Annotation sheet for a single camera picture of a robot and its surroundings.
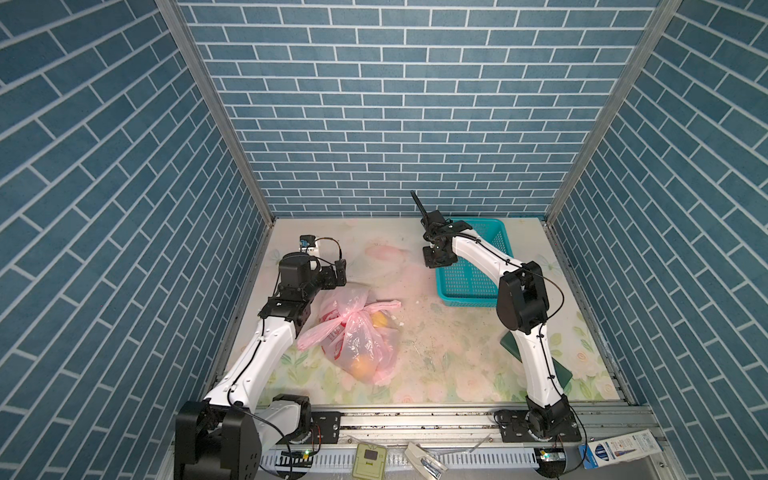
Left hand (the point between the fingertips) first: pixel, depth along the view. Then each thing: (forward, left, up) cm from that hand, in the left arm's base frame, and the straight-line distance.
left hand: (332, 261), depth 83 cm
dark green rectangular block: (-26, -64, -18) cm, 72 cm away
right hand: (+11, -31, -13) cm, 35 cm away
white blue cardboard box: (-44, -67, -17) cm, 82 cm away
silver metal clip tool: (-46, -26, -18) cm, 56 cm away
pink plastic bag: (-18, -8, -9) cm, 21 cm away
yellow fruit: (-25, -9, -15) cm, 30 cm away
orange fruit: (-11, -13, -14) cm, 22 cm away
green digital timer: (-45, -12, -18) cm, 50 cm away
